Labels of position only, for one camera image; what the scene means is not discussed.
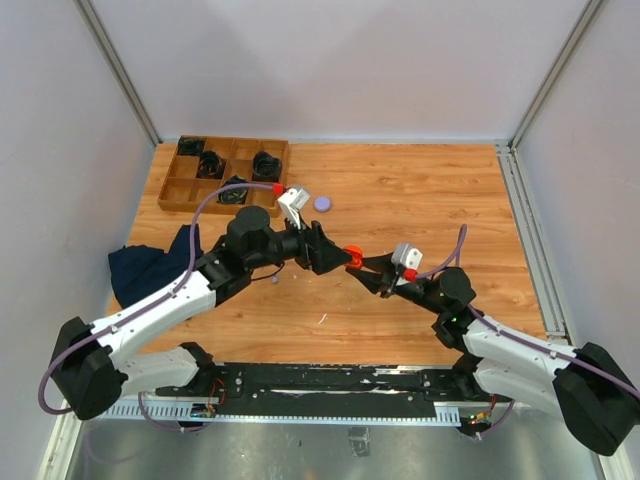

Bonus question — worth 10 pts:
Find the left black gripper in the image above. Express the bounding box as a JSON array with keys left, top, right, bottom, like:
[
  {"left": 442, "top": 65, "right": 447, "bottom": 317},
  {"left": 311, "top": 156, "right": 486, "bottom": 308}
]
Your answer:
[{"left": 247, "top": 209, "right": 353, "bottom": 275}]

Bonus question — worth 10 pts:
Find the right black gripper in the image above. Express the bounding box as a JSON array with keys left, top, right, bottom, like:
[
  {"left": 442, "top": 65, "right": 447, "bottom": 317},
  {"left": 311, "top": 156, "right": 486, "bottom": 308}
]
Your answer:
[{"left": 346, "top": 251, "right": 446, "bottom": 316}]

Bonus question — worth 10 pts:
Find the orange earbud charging case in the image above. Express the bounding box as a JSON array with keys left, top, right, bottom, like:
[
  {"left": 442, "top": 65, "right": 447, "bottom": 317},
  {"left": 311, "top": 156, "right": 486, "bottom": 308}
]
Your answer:
[{"left": 344, "top": 245, "right": 364, "bottom": 270}]

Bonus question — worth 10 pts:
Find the purple earbud charging case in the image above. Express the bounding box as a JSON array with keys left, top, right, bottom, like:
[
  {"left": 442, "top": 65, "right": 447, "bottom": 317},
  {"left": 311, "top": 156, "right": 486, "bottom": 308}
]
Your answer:
[{"left": 313, "top": 196, "right": 332, "bottom": 213}]

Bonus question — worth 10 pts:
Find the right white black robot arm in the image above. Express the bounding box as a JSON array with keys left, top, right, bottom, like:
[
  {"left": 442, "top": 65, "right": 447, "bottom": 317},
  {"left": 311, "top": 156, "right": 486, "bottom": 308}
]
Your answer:
[{"left": 346, "top": 243, "right": 639, "bottom": 456}]

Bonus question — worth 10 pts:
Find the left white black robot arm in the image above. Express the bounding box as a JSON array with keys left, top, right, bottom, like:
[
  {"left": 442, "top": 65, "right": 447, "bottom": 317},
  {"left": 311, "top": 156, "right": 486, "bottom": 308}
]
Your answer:
[{"left": 45, "top": 206, "right": 352, "bottom": 420}]

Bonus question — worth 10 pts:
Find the wooden compartment tray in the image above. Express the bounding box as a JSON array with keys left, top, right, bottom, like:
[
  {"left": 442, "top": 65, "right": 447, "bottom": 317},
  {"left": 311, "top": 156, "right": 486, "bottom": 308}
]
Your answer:
[{"left": 158, "top": 135, "right": 290, "bottom": 216}]

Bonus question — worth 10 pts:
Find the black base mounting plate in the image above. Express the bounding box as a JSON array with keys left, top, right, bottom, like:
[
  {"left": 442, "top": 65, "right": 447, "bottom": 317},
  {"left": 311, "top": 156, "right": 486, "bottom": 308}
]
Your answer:
[{"left": 155, "top": 362, "right": 492, "bottom": 419}]

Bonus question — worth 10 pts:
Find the dark blue cloth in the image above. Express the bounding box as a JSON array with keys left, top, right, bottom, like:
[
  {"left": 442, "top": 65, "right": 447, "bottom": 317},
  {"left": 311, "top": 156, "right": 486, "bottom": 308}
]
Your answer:
[{"left": 108, "top": 225, "right": 191, "bottom": 309}]

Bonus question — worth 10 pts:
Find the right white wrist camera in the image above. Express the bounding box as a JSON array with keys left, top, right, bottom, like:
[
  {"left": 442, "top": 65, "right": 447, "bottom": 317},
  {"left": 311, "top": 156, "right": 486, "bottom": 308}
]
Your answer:
[{"left": 391, "top": 243, "right": 423, "bottom": 270}]

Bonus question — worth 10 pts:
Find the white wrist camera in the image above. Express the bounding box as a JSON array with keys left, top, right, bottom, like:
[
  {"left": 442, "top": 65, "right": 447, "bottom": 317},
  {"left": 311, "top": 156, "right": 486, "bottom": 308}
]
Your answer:
[
  {"left": 391, "top": 243, "right": 423, "bottom": 270},
  {"left": 277, "top": 185, "right": 311, "bottom": 230}
]

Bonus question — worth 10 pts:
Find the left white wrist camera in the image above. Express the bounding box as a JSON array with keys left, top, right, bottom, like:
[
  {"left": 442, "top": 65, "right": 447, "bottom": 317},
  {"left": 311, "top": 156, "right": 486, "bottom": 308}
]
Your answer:
[{"left": 277, "top": 185, "right": 311, "bottom": 230}]

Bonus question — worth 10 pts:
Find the black yellow coiled cable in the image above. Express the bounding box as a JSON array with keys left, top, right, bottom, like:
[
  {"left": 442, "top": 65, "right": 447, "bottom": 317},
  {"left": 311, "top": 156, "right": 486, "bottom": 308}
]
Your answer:
[{"left": 217, "top": 174, "right": 251, "bottom": 205}]

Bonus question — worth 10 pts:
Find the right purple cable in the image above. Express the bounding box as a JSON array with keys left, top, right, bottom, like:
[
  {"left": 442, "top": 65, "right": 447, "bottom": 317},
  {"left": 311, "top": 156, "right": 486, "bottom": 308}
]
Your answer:
[{"left": 403, "top": 223, "right": 640, "bottom": 441}]

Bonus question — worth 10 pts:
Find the purple cable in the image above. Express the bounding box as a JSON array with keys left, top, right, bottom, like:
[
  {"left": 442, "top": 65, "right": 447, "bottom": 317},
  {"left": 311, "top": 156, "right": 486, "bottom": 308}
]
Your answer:
[
  {"left": 403, "top": 223, "right": 640, "bottom": 441},
  {"left": 38, "top": 181, "right": 286, "bottom": 433}
]

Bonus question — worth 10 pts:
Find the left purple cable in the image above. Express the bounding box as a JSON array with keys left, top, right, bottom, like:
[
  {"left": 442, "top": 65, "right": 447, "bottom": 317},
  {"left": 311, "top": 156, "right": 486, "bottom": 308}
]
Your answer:
[{"left": 38, "top": 181, "right": 286, "bottom": 433}]

